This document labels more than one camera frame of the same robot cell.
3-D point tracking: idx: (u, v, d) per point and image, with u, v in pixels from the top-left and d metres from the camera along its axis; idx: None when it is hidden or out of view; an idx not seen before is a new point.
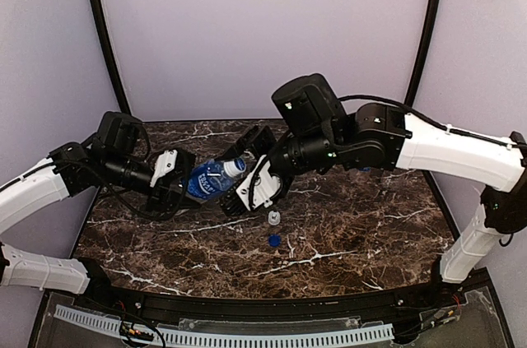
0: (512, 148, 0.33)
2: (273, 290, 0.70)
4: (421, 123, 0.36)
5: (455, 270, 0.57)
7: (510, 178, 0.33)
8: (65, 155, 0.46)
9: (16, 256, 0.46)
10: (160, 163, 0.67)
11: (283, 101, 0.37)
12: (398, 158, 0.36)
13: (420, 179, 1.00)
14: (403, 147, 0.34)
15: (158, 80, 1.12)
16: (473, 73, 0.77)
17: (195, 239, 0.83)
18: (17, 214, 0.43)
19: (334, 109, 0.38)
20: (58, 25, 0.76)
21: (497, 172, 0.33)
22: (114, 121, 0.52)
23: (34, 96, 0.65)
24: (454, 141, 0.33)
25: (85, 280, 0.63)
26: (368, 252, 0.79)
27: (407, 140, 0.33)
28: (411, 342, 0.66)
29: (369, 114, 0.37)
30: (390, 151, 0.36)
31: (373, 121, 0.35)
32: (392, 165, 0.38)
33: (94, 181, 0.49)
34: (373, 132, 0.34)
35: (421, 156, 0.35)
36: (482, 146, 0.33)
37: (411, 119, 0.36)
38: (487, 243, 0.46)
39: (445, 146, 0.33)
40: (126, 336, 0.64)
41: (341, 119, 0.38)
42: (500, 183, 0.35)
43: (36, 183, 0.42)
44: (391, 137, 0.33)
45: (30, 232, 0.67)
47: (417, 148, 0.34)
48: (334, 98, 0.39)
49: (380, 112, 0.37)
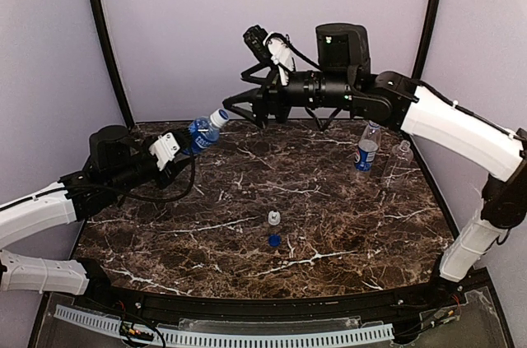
0: (513, 140, 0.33)
2: (273, 290, 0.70)
4: (431, 96, 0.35)
5: (452, 261, 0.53)
7: (507, 165, 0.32)
8: (75, 182, 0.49)
9: (14, 262, 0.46)
10: (160, 150, 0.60)
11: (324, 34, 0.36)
12: (403, 120, 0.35)
13: (420, 179, 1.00)
14: (408, 111, 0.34)
15: (158, 80, 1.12)
16: (473, 72, 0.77)
17: (195, 239, 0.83)
18: (22, 232, 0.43)
19: (363, 62, 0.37)
20: (58, 25, 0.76)
21: (496, 158, 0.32)
22: (100, 143, 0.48)
23: (34, 96, 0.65)
24: (459, 115, 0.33)
25: (84, 280, 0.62)
26: (368, 251, 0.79)
27: (413, 103, 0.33)
28: (412, 342, 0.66)
29: (385, 76, 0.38)
30: (396, 113, 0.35)
31: (386, 81, 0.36)
32: (397, 128, 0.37)
33: (109, 200, 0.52)
34: (384, 90, 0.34)
35: (424, 127, 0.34)
36: (485, 127, 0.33)
37: (421, 90, 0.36)
38: (486, 238, 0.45)
39: (450, 120, 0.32)
40: (126, 336, 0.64)
41: (365, 71, 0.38)
42: (497, 172, 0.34)
43: (49, 205, 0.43)
44: (398, 98, 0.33)
45: (30, 238, 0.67)
47: (422, 115, 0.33)
48: (366, 53, 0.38)
49: (395, 77, 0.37)
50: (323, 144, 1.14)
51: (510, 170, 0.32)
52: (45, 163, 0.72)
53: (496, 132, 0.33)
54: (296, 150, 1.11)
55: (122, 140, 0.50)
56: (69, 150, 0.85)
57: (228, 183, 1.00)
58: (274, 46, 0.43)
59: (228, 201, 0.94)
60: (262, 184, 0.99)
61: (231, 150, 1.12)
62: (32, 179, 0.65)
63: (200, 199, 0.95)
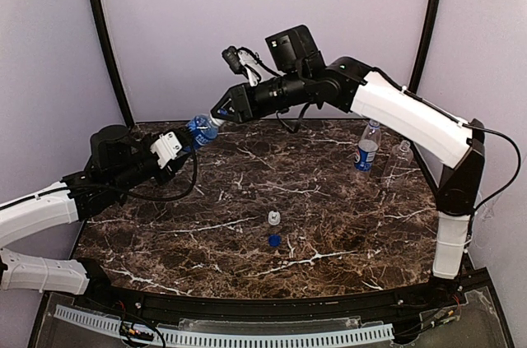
0: (464, 128, 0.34)
2: (273, 290, 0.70)
4: (384, 81, 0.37)
5: (437, 259, 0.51)
7: (452, 151, 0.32)
8: (76, 182, 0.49)
9: (16, 260, 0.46)
10: (161, 149, 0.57)
11: (270, 40, 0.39)
12: (352, 101, 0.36)
13: (420, 179, 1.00)
14: (356, 92, 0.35)
15: (158, 80, 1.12)
16: (473, 73, 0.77)
17: (195, 239, 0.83)
18: (24, 231, 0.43)
19: (311, 53, 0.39)
20: (58, 25, 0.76)
21: (440, 143, 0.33)
22: (100, 143, 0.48)
23: (34, 97, 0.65)
24: (405, 99, 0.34)
25: (85, 280, 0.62)
26: (368, 251, 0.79)
27: (361, 85, 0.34)
28: (412, 342, 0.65)
29: (338, 62, 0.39)
30: (347, 95, 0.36)
31: (338, 67, 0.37)
32: (347, 109, 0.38)
33: (110, 200, 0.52)
34: (333, 71, 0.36)
35: (372, 109, 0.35)
36: (432, 113, 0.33)
37: (373, 76, 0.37)
38: (458, 229, 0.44)
39: (395, 103, 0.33)
40: (125, 336, 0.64)
41: (314, 62, 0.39)
42: (443, 159, 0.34)
43: (52, 203, 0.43)
44: (347, 79, 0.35)
45: (31, 238, 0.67)
47: (369, 96, 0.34)
48: (315, 47, 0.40)
49: (348, 63, 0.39)
50: (323, 144, 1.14)
51: (455, 156, 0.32)
52: (45, 163, 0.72)
53: (443, 118, 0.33)
54: (296, 150, 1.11)
55: (123, 139, 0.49)
56: (70, 150, 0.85)
57: (228, 183, 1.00)
58: (243, 54, 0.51)
59: (228, 201, 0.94)
60: (262, 184, 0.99)
61: (230, 150, 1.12)
62: (32, 180, 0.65)
63: (200, 199, 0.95)
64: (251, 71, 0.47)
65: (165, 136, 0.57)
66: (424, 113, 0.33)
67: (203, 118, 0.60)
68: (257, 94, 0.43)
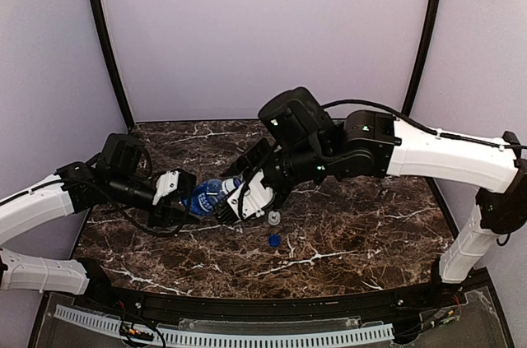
0: (504, 150, 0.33)
2: (273, 290, 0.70)
4: (410, 130, 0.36)
5: (450, 267, 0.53)
7: (503, 178, 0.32)
8: (72, 173, 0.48)
9: (16, 261, 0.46)
10: (161, 184, 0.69)
11: (271, 118, 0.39)
12: (388, 165, 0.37)
13: (420, 179, 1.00)
14: (393, 155, 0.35)
15: (158, 80, 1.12)
16: (473, 74, 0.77)
17: (195, 239, 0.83)
18: (20, 226, 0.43)
19: (320, 121, 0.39)
20: (58, 25, 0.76)
21: (488, 174, 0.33)
22: (118, 142, 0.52)
23: (34, 97, 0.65)
24: (442, 145, 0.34)
25: (85, 280, 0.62)
26: (368, 251, 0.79)
27: (396, 146, 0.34)
28: (412, 342, 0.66)
29: (356, 125, 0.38)
30: (381, 160, 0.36)
31: (361, 131, 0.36)
32: (384, 174, 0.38)
33: (99, 198, 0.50)
34: (360, 141, 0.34)
35: (412, 163, 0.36)
36: (470, 147, 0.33)
37: (398, 127, 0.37)
38: (486, 242, 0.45)
39: (435, 151, 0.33)
40: (126, 336, 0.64)
41: (327, 130, 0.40)
42: (493, 187, 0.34)
43: (44, 198, 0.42)
44: (380, 145, 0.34)
45: (31, 238, 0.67)
47: (407, 154, 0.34)
48: (320, 113, 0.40)
49: (369, 122, 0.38)
50: None
51: (507, 184, 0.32)
52: (45, 163, 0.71)
53: (483, 148, 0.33)
54: None
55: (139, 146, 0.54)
56: (69, 150, 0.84)
57: None
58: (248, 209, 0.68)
59: None
60: None
61: (231, 150, 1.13)
62: (32, 180, 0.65)
63: None
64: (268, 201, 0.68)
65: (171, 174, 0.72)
66: (464, 151, 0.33)
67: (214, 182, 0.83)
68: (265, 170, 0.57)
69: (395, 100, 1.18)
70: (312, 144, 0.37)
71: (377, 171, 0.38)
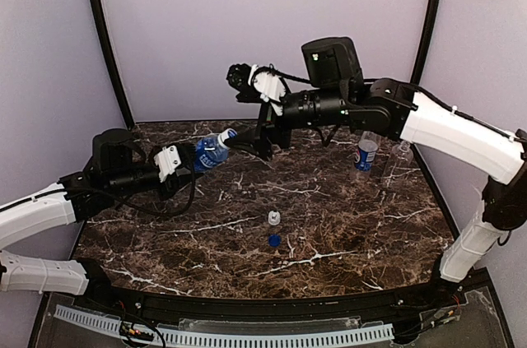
0: (513, 141, 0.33)
2: (273, 290, 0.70)
4: (429, 101, 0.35)
5: (450, 261, 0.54)
7: (506, 168, 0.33)
8: (75, 183, 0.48)
9: (15, 262, 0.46)
10: (163, 162, 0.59)
11: (309, 49, 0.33)
12: (402, 130, 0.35)
13: (421, 179, 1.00)
14: (408, 119, 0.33)
15: (158, 80, 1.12)
16: (473, 73, 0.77)
17: (195, 239, 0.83)
18: (20, 232, 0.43)
19: (356, 71, 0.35)
20: (58, 25, 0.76)
21: (495, 161, 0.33)
22: (103, 145, 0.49)
23: (34, 97, 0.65)
24: (459, 122, 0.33)
25: (84, 281, 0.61)
26: (368, 251, 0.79)
27: (412, 112, 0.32)
28: (412, 342, 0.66)
29: (382, 85, 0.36)
30: (395, 121, 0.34)
31: (383, 91, 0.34)
32: (396, 137, 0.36)
33: (100, 207, 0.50)
34: (381, 99, 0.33)
35: (422, 135, 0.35)
36: (483, 130, 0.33)
37: (418, 97, 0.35)
38: (487, 238, 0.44)
39: (450, 127, 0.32)
40: (126, 336, 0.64)
41: (358, 83, 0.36)
42: (493, 174, 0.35)
43: (47, 206, 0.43)
44: (398, 107, 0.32)
45: (31, 238, 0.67)
47: (422, 123, 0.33)
48: (358, 62, 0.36)
49: (392, 85, 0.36)
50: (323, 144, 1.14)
51: (509, 173, 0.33)
52: (45, 164, 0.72)
53: (494, 135, 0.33)
54: (296, 150, 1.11)
55: (125, 142, 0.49)
56: (70, 150, 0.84)
57: (228, 183, 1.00)
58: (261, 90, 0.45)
59: (229, 201, 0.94)
60: (263, 184, 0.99)
61: (230, 150, 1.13)
62: (32, 181, 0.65)
63: (200, 199, 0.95)
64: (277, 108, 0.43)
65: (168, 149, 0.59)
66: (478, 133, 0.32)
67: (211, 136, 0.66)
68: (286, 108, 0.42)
69: None
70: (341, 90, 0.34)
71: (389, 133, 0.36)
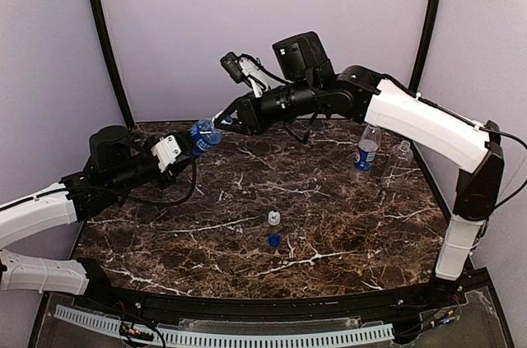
0: (479, 132, 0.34)
2: (273, 290, 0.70)
4: (397, 90, 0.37)
5: (441, 260, 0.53)
7: (471, 156, 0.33)
8: (76, 183, 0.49)
9: (15, 262, 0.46)
10: (161, 152, 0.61)
11: (277, 45, 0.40)
12: (366, 113, 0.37)
13: (421, 179, 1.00)
14: (370, 103, 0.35)
15: (158, 80, 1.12)
16: (473, 73, 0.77)
17: (195, 239, 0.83)
18: (21, 231, 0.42)
19: (319, 62, 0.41)
20: (58, 25, 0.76)
21: (460, 150, 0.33)
22: (99, 144, 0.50)
23: (34, 97, 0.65)
24: (422, 106, 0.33)
25: (84, 280, 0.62)
26: (368, 251, 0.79)
27: (375, 95, 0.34)
28: (412, 342, 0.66)
29: (349, 71, 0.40)
30: (360, 104, 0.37)
31: (349, 76, 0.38)
32: (361, 120, 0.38)
33: (102, 206, 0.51)
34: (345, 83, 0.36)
35: (385, 119, 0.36)
36: (445, 117, 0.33)
37: (386, 85, 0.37)
38: (467, 232, 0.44)
39: (410, 111, 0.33)
40: (126, 336, 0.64)
41: (324, 72, 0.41)
42: (459, 164, 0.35)
43: (49, 206, 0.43)
44: (360, 90, 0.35)
45: (31, 238, 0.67)
47: (383, 106, 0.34)
48: (323, 54, 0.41)
49: (359, 72, 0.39)
50: (323, 144, 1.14)
51: (474, 162, 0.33)
52: (45, 164, 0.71)
53: (460, 123, 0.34)
54: (296, 150, 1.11)
55: (122, 140, 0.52)
56: (69, 150, 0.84)
57: (228, 183, 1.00)
58: (244, 63, 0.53)
59: (228, 201, 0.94)
60: (262, 184, 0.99)
61: (230, 150, 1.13)
62: (32, 181, 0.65)
63: (200, 199, 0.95)
64: (253, 80, 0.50)
65: (165, 139, 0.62)
66: (438, 118, 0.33)
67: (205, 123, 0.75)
68: (263, 103, 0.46)
69: None
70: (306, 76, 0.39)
71: (355, 117, 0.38)
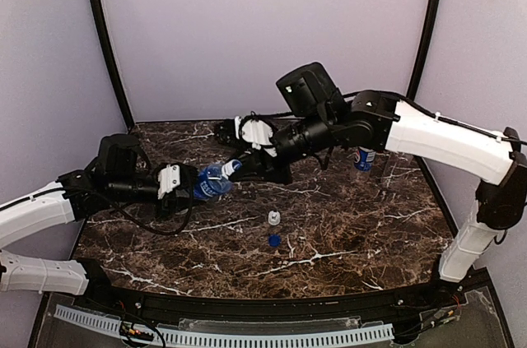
0: (501, 142, 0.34)
2: (273, 290, 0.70)
4: (412, 111, 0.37)
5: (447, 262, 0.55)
7: (496, 168, 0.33)
8: (74, 182, 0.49)
9: (14, 262, 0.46)
10: (164, 179, 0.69)
11: (284, 82, 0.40)
12: (386, 141, 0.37)
13: (421, 179, 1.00)
14: (391, 130, 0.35)
15: (158, 81, 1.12)
16: (472, 74, 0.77)
17: (195, 239, 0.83)
18: (20, 232, 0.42)
19: (330, 94, 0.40)
20: (58, 25, 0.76)
21: (485, 162, 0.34)
22: (110, 146, 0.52)
23: (34, 97, 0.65)
24: (442, 127, 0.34)
25: (84, 280, 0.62)
26: (368, 251, 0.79)
27: (396, 122, 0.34)
28: (412, 342, 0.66)
29: (362, 99, 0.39)
30: (380, 134, 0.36)
31: (365, 104, 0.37)
32: (382, 148, 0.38)
33: (100, 206, 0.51)
34: (361, 113, 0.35)
35: (408, 144, 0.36)
36: (465, 133, 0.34)
37: (402, 108, 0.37)
38: (485, 238, 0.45)
39: (432, 134, 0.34)
40: (126, 336, 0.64)
41: (336, 103, 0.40)
42: (482, 175, 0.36)
43: (47, 205, 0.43)
44: (380, 118, 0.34)
45: (31, 238, 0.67)
47: (404, 132, 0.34)
48: (331, 85, 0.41)
49: (373, 98, 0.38)
50: None
51: (500, 173, 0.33)
52: (45, 164, 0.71)
53: (481, 136, 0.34)
54: None
55: (133, 146, 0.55)
56: (70, 150, 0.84)
57: None
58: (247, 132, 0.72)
59: (228, 201, 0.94)
60: (262, 184, 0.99)
61: (230, 150, 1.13)
62: (33, 181, 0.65)
63: None
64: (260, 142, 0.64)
65: (172, 169, 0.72)
66: (459, 136, 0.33)
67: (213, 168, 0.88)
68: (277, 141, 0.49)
69: None
70: (319, 111, 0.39)
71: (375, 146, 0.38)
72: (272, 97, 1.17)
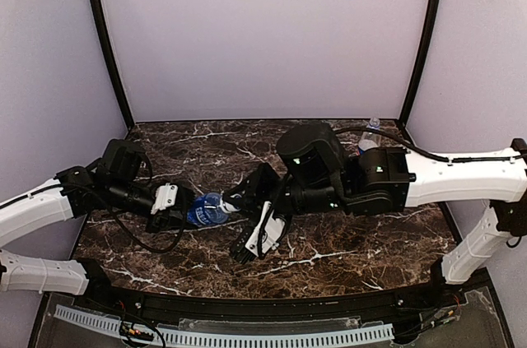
0: (515, 161, 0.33)
2: (273, 290, 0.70)
4: (422, 160, 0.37)
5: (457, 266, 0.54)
7: (515, 187, 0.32)
8: (72, 178, 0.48)
9: (15, 262, 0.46)
10: (158, 198, 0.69)
11: (290, 156, 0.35)
12: (405, 200, 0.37)
13: None
14: (409, 190, 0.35)
15: (158, 81, 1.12)
16: (471, 75, 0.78)
17: (195, 239, 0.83)
18: (18, 230, 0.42)
19: (342, 160, 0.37)
20: (58, 26, 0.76)
21: (504, 186, 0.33)
22: (118, 148, 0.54)
23: (34, 97, 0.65)
24: (452, 170, 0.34)
25: (84, 280, 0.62)
26: (368, 251, 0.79)
27: (412, 181, 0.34)
28: (412, 342, 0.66)
29: (373, 161, 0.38)
30: (398, 195, 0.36)
31: (376, 170, 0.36)
32: (401, 206, 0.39)
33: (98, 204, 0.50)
34: (380, 185, 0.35)
35: (428, 194, 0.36)
36: (481, 166, 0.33)
37: (410, 160, 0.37)
38: (496, 244, 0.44)
39: (449, 179, 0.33)
40: (126, 336, 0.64)
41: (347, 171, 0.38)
42: (511, 197, 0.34)
43: (44, 201, 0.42)
44: (396, 184, 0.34)
45: (32, 238, 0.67)
47: (422, 186, 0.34)
48: (342, 150, 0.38)
49: (382, 159, 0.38)
50: None
51: (520, 192, 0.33)
52: (46, 164, 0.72)
53: (491, 163, 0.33)
54: None
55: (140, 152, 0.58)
56: (69, 150, 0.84)
57: (228, 183, 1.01)
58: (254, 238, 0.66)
59: None
60: None
61: (230, 150, 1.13)
62: (33, 181, 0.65)
63: None
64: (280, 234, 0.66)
65: (170, 187, 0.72)
66: (475, 172, 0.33)
67: (213, 196, 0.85)
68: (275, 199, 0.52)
69: (395, 101, 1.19)
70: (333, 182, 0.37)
71: (394, 205, 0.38)
72: (272, 97, 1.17)
